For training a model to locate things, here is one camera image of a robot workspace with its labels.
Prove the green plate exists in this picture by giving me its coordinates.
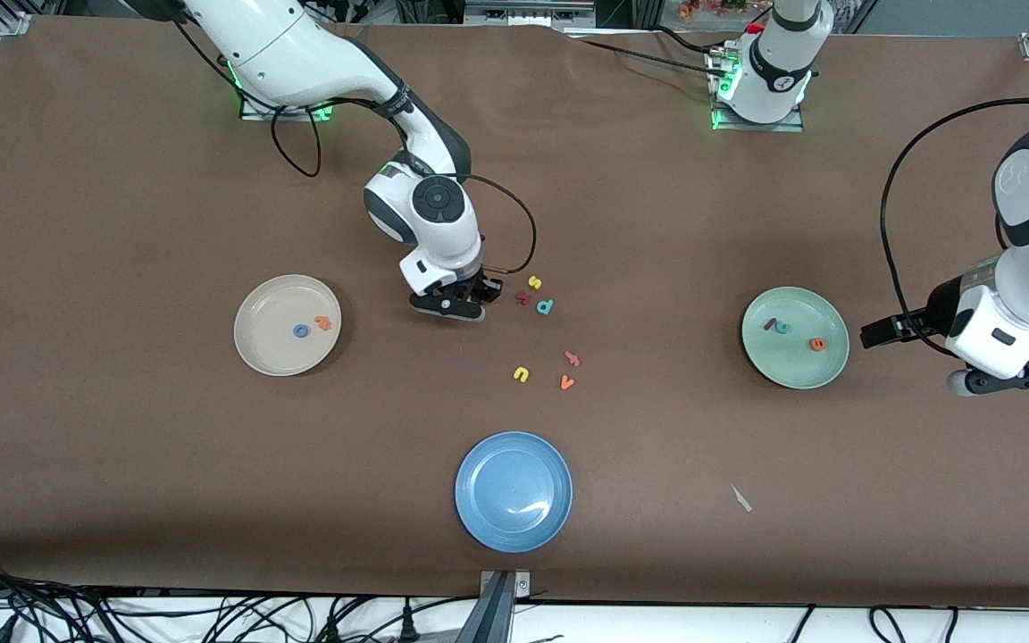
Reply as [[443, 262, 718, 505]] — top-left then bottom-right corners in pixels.
[[741, 286, 850, 390]]

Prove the beige brown plate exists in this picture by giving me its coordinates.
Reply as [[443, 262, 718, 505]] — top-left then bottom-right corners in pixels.
[[233, 274, 343, 377]]

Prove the blue plate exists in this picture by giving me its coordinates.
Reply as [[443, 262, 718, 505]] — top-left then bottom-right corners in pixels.
[[455, 431, 573, 554]]

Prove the grey power strip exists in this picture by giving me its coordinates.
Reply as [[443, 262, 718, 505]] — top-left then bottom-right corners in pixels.
[[465, 0, 596, 28]]

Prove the brown table cover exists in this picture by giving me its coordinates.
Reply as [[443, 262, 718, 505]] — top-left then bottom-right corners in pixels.
[[0, 13, 1029, 608]]

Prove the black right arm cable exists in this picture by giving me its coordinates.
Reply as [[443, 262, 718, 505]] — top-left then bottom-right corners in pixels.
[[271, 98, 536, 280]]

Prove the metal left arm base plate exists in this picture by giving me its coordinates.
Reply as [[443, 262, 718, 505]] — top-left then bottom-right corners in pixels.
[[709, 45, 806, 133]]

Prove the black base power cable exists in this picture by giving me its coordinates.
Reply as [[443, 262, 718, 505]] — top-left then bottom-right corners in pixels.
[[568, 25, 734, 83]]

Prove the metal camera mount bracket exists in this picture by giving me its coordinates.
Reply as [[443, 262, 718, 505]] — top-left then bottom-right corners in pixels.
[[456, 570, 531, 643]]

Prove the black cable tangle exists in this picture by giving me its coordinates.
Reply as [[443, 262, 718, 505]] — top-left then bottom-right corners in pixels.
[[0, 554, 480, 643]]

